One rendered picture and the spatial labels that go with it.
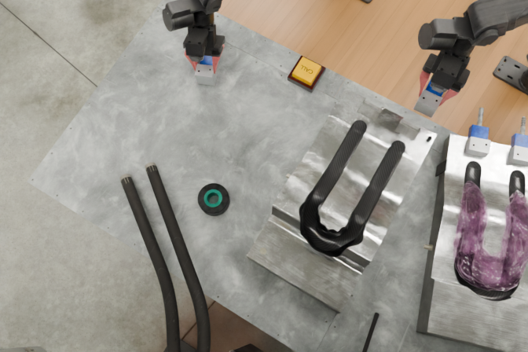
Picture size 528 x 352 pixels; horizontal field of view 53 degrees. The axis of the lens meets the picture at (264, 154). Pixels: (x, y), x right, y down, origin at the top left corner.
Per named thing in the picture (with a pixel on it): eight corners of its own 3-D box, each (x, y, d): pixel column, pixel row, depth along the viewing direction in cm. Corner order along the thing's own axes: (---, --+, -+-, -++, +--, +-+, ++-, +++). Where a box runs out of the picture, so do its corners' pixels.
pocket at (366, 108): (363, 103, 141) (364, 97, 138) (380, 112, 140) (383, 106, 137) (354, 116, 140) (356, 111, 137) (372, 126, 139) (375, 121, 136)
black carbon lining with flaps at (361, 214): (353, 119, 138) (358, 105, 129) (410, 149, 135) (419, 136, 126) (286, 235, 130) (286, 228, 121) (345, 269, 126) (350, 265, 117)
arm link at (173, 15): (174, 42, 132) (180, 9, 122) (159, 16, 135) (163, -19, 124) (215, 30, 137) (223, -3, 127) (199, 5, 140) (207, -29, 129)
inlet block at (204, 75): (206, 43, 155) (203, 33, 150) (222, 45, 154) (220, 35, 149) (197, 83, 151) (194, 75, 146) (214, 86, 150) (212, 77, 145)
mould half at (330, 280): (342, 101, 147) (347, 79, 135) (428, 145, 142) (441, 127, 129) (247, 258, 135) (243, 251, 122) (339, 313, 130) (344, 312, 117)
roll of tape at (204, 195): (225, 219, 138) (223, 216, 135) (196, 211, 139) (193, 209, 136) (233, 190, 141) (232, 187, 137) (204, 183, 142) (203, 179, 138)
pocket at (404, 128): (400, 122, 139) (402, 116, 136) (418, 131, 138) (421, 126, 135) (391, 136, 138) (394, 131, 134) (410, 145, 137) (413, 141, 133)
